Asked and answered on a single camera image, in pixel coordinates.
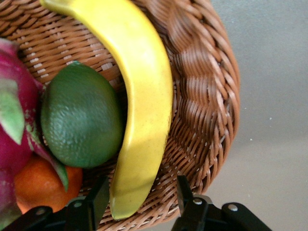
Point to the table cover cloth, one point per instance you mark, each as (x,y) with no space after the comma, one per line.
(276,96)

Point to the green avocado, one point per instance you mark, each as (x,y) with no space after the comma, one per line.
(81,115)

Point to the brown wicker basket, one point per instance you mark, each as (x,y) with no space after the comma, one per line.
(204,96)

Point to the orange tangerine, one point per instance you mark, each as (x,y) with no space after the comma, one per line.
(38,183)

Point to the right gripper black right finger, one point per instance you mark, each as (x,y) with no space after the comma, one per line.
(192,216)

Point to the yellow banana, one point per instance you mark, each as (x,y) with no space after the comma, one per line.
(144,96)

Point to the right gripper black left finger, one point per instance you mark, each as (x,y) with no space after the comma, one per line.
(79,216)

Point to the pink dragon fruit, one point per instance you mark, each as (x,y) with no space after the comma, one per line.
(14,67)

